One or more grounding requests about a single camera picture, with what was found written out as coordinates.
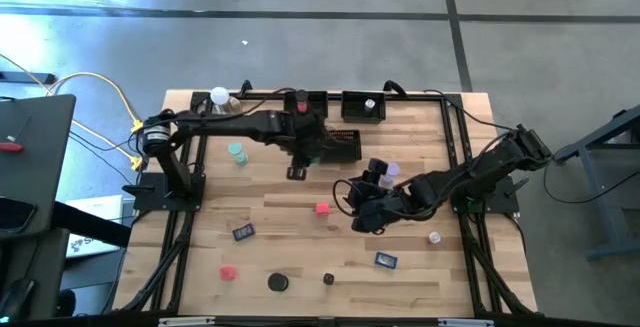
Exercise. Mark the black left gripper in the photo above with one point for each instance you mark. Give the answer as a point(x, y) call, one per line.
point(305, 139)

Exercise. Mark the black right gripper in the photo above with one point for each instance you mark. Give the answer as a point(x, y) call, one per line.
point(375, 199)

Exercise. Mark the blue sand timer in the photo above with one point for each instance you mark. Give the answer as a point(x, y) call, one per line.
point(392, 169)

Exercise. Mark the pink USB charger cube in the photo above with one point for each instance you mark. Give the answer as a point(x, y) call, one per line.
point(322, 209)
point(227, 273)

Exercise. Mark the small blue digital clock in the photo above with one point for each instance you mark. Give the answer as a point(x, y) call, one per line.
point(243, 232)
point(386, 260)

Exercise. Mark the small white cap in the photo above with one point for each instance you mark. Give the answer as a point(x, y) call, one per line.
point(434, 237)

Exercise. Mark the black and white charger cube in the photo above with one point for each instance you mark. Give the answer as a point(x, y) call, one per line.
point(328, 279)

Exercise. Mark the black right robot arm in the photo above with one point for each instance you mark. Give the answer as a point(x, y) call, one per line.
point(470, 172)

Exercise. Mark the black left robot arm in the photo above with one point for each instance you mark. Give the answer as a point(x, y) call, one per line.
point(225, 123)

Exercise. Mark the black slotted plastic basket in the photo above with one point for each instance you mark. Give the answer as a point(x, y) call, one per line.
point(352, 109)
point(320, 99)
point(345, 147)

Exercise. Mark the white USB charger cube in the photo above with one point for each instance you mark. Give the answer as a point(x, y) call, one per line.
point(369, 103)

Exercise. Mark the white bulb lamp brass base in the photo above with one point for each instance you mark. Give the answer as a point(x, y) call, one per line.
point(219, 95)

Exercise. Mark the black round device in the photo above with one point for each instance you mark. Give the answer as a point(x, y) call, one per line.
point(278, 282)

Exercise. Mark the white printed box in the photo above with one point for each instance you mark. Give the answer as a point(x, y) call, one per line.
point(97, 203)

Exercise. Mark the black crossbar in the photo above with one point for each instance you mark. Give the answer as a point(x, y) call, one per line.
point(90, 224)

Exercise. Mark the dark grey desk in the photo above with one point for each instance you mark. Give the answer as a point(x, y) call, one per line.
point(40, 167)

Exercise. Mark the dark smartphone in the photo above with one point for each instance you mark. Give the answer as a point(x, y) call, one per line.
point(15, 214)

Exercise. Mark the black floor bar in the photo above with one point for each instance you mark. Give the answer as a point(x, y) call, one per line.
point(27, 78)

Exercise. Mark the black computer mouse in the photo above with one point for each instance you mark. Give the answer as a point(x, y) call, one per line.
point(15, 299)

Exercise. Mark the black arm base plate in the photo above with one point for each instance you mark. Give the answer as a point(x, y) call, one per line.
point(505, 203)
point(147, 197)

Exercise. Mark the silver bracket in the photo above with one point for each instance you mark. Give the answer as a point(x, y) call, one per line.
point(185, 322)
point(465, 323)

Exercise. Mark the grey metal table frame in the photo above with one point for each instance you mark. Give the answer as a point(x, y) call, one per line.
point(597, 202)

